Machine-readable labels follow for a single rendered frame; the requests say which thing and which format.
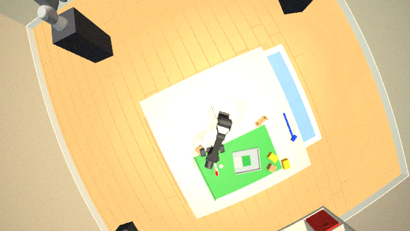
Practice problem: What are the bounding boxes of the green flat mat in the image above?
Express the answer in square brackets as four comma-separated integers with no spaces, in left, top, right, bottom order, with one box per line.
[195,125,282,199]

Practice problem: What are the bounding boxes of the blue golf putter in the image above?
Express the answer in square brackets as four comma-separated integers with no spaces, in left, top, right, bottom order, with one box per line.
[283,113,297,142]

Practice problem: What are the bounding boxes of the tan cardboard box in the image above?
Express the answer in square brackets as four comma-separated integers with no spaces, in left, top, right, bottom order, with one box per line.
[266,163,276,173]
[195,145,203,155]

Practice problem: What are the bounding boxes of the yellow block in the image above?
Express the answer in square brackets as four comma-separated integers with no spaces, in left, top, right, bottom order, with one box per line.
[267,152,279,163]
[281,158,291,170]

